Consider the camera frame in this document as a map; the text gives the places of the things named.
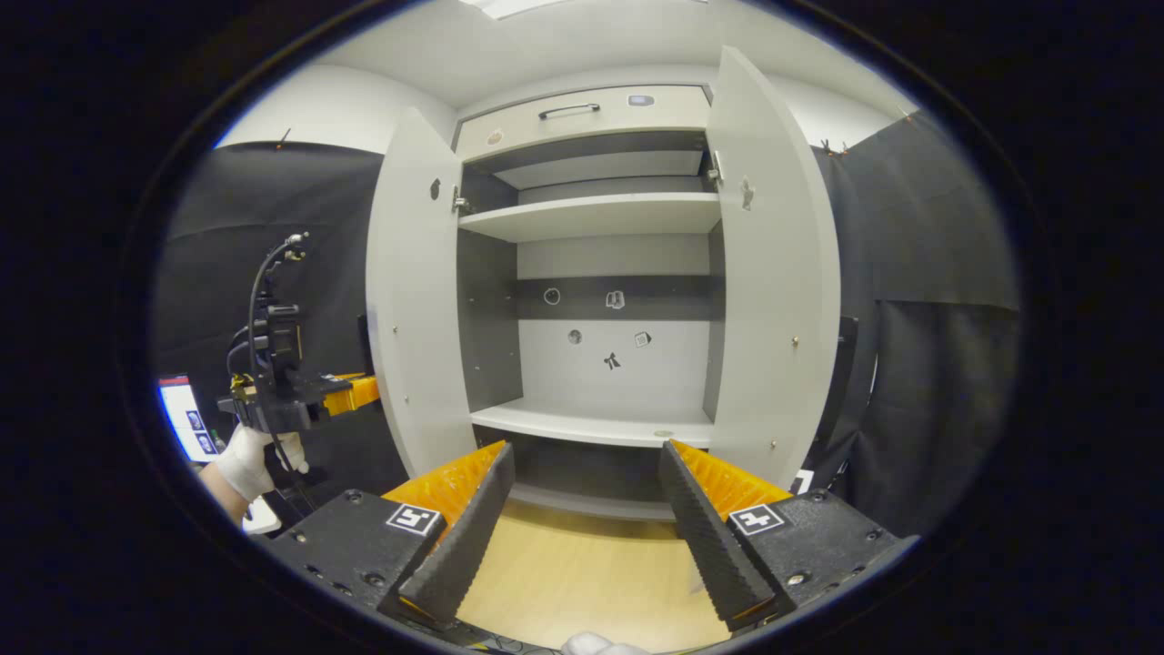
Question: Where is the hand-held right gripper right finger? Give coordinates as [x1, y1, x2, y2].
[657, 439, 919, 635]

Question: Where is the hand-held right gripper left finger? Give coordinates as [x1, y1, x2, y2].
[264, 441, 517, 633]

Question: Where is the monitor screen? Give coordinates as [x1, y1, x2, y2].
[158, 374, 222, 464]

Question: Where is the grey cabinet drawer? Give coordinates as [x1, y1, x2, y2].
[455, 85, 713, 166]

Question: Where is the grey double-door shoe cabinet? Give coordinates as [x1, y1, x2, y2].
[366, 45, 842, 524]

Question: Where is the white cabinet shelf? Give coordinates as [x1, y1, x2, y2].
[457, 192, 723, 244]
[469, 397, 716, 449]

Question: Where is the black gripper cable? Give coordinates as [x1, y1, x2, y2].
[246, 231, 311, 376]

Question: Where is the long ceiling light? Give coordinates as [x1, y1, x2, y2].
[458, 0, 570, 22]

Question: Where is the black right door handle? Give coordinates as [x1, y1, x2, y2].
[823, 315, 861, 448]

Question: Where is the grey cabinet door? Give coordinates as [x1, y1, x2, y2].
[366, 107, 479, 481]
[705, 45, 842, 492]

